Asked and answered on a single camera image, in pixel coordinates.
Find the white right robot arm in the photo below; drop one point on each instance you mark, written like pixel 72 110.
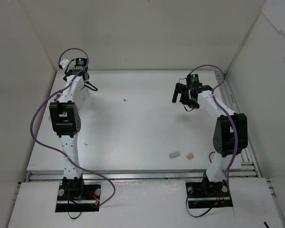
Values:
pixel 230 133

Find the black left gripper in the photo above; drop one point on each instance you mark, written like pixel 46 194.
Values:
pixel 86 76

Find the small tan staples box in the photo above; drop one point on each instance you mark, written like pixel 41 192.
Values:
pixel 190 156

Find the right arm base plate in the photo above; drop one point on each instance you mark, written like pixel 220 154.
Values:
pixel 205 195

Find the white compartment organizer box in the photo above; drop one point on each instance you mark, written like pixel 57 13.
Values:
pixel 76 93

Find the white eraser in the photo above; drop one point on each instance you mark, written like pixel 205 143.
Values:
pixel 174 154

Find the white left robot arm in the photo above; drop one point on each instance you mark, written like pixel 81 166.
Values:
pixel 66 122

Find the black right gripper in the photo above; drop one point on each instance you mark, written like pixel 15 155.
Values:
pixel 185 89

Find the aluminium rail frame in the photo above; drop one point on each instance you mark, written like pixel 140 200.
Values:
pixel 137 122

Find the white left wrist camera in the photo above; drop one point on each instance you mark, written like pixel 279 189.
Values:
pixel 63 63

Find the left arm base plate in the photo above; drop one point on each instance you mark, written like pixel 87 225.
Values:
pixel 88 201

